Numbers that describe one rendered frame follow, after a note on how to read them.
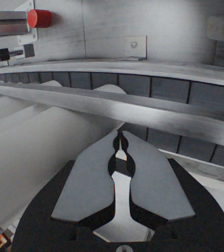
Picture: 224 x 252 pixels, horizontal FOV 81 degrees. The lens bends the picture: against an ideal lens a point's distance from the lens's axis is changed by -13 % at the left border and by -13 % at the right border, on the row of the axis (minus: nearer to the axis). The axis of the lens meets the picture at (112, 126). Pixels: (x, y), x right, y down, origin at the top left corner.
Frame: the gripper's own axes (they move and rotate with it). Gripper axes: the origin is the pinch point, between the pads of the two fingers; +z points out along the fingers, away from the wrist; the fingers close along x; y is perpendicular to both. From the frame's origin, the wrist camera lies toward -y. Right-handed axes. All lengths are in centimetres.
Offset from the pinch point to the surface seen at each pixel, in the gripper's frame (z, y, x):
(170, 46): 8.4, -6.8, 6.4
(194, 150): 1.7, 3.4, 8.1
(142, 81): 4.9, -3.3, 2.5
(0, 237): 86, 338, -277
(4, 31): 16.9, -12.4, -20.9
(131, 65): 5.8, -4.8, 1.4
